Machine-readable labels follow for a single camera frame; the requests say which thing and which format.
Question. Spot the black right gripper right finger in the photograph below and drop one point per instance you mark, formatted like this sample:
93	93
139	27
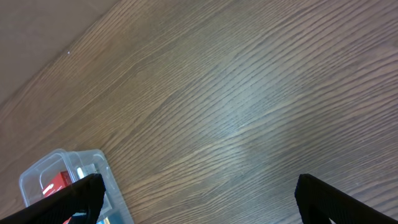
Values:
319	202

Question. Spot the clear plastic container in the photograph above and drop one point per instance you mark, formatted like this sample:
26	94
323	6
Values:
39	180

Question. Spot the red white medicine box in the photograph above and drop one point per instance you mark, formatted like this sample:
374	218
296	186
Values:
59	182

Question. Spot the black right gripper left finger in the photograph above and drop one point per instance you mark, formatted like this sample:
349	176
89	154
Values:
80	202

